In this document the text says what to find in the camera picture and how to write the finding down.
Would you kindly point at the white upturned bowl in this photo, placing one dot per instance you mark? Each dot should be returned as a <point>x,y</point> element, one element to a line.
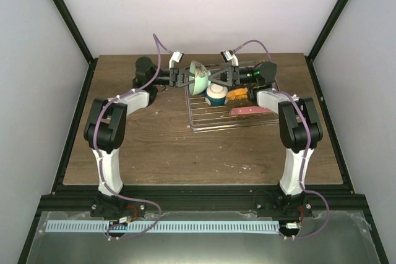
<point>215,95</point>

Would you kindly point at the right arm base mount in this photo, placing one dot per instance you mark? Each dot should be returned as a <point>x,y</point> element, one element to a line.
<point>282,207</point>

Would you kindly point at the light blue slotted strip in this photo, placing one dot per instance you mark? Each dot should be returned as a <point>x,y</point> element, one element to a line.
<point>250,227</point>

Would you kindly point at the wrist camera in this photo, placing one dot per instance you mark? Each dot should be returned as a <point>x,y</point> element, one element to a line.
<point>176,57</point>
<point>230,56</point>

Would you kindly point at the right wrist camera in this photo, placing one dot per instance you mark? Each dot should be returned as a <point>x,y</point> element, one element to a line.
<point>230,56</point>

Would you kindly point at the black aluminium frame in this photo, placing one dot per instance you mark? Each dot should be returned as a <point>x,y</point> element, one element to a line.
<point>206,198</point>

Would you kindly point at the orange scalloped plate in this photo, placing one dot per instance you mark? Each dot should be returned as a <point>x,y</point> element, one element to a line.
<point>237,94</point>

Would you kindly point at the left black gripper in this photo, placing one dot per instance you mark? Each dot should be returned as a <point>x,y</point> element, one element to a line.
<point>175,78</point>

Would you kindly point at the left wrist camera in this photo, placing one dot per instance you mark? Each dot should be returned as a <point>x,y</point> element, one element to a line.
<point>176,57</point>

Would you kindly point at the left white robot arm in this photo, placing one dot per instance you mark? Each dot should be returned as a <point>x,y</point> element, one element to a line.
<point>106,124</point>

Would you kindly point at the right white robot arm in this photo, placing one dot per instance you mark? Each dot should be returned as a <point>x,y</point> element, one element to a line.
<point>299,125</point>

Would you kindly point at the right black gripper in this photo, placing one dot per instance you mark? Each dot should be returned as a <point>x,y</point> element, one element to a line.
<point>231,78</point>

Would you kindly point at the pink dotted scalloped plate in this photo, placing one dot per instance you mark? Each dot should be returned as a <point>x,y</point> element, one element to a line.
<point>248,110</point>

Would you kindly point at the wire dish rack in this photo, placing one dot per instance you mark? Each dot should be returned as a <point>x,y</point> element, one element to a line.
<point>205,118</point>

